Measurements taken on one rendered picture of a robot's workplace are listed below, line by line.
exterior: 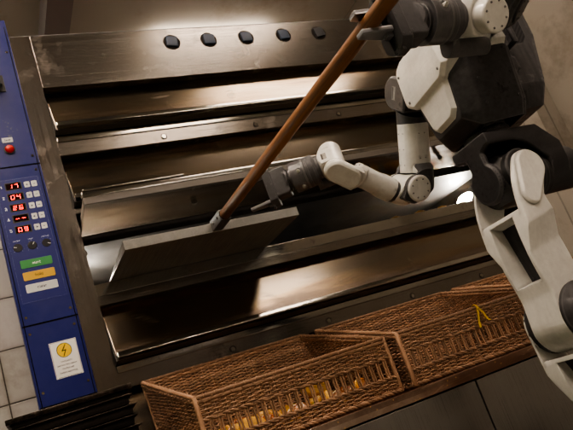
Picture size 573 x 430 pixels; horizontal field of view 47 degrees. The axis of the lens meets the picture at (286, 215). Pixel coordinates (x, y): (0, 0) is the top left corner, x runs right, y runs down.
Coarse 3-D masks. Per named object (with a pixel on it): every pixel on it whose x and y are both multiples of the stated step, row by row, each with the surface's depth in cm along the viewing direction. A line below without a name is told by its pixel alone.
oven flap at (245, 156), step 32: (320, 128) 262; (352, 128) 267; (384, 128) 272; (64, 160) 218; (96, 160) 222; (128, 160) 225; (160, 160) 229; (192, 160) 232; (224, 160) 236; (256, 160) 240
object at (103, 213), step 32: (352, 160) 239; (384, 160) 250; (448, 160) 274; (128, 192) 202; (160, 192) 206; (192, 192) 214; (224, 192) 223; (256, 192) 232; (96, 224) 208; (128, 224) 216
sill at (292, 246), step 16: (448, 208) 266; (464, 208) 269; (368, 224) 248; (384, 224) 251; (400, 224) 254; (304, 240) 236; (320, 240) 238; (336, 240) 240; (224, 256) 222; (240, 256) 224; (256, 256) 226; (272, 256) 229; (160, 272) 211; (176, 272) 213; (192, 272) 215; (96, 288) 202; (112, 288) 204; (128, 288) 206
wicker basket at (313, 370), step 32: (256, 352) 209; (288, 352) 212; (320, 352) 207; (352, 352) 170; (384, 352) 176; (160, 384) 194; (192, 384) 196; (256, 384) 157; (288, 384) 161; (320, 384) 164; (352, 384) 167; (384, 384) 170; (160, 416) 179; (192, 416) 154; (224, 416) 193; (256, 416) 154; (288, 416) 157; (320, 416) 160
